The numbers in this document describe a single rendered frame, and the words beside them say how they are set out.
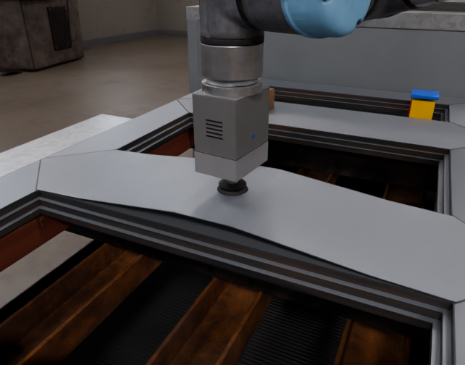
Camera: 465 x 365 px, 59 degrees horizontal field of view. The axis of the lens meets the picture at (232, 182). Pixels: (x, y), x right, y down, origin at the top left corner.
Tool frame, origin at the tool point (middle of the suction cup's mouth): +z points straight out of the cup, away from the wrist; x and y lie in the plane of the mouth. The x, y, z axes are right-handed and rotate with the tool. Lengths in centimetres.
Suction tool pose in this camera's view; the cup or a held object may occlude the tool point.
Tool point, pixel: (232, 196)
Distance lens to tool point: 57.5
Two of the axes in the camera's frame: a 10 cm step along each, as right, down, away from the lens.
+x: 8.5, 2.3, -4.8
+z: 0.0, 9.0, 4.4
